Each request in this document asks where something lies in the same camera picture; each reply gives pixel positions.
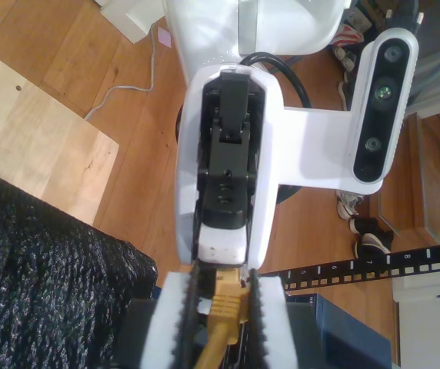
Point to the pink paper note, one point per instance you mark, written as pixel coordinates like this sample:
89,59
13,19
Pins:
165,36

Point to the gripper camera with bracket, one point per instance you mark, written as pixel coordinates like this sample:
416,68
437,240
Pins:
385,96

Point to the white sneaker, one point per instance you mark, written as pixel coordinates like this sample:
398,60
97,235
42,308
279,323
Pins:
348,203
345,57
344,90

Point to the dark shoe white sole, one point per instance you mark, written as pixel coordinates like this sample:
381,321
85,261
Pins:
374,246
370,225

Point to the black power strip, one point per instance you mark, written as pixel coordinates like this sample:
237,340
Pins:
397,11

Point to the white box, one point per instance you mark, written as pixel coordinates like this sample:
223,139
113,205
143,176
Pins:
135,19

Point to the black perforated rack post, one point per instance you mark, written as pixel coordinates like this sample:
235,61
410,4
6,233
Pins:
374,264

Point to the red white striped bag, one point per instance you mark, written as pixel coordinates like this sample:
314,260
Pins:
347,35

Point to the black bubble mat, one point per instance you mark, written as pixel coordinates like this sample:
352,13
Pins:
31,288

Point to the blue network switch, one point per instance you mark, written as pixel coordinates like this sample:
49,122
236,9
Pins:
339,338

